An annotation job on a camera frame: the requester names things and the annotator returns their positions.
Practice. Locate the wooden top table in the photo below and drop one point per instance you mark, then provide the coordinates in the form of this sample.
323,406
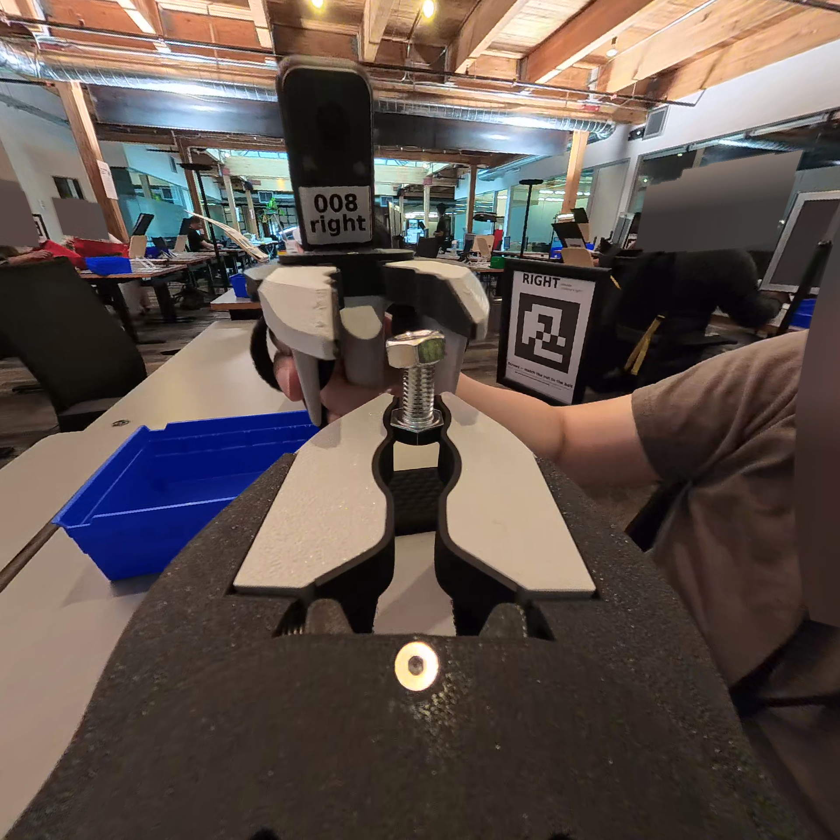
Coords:
144,270
233,305

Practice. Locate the black round pad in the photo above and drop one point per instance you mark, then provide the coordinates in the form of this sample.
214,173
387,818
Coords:
415,499

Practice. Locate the steel hex nut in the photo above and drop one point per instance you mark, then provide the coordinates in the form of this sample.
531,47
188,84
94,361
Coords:
420,425

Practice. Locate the pale tilted board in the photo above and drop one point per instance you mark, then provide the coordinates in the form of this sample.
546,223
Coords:
239,236

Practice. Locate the tag board on easel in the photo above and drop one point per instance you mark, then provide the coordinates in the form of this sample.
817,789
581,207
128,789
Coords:
551,328

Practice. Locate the wooden post with paper notice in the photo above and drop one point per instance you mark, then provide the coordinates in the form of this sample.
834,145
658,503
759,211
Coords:
85,144

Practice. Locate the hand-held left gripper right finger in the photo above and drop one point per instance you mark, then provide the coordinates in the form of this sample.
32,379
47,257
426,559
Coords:
512,525

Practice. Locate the black office chair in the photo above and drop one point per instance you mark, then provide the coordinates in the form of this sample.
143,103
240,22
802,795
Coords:
65,341
656,518

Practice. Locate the person's right hand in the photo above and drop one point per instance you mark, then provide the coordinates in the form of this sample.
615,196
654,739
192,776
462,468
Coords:
354,400

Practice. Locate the small blue bin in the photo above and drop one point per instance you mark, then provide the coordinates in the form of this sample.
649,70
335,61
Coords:
239,287
108,265

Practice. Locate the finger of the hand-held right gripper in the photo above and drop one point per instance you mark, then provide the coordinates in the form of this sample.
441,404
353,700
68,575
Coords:
466,295
302,308

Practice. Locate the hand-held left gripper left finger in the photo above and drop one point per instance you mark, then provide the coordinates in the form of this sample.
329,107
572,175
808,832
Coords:
315,525

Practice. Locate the thick short steel bolt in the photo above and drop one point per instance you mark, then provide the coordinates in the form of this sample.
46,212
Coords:
417,348

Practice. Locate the blue plastic bin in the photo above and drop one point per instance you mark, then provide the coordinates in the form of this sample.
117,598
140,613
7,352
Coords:
164,472

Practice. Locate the person's right forearm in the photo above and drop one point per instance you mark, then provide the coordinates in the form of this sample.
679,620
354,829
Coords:
558,426

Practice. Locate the silver ceiling duct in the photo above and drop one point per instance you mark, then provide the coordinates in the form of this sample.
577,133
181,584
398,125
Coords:
131,72

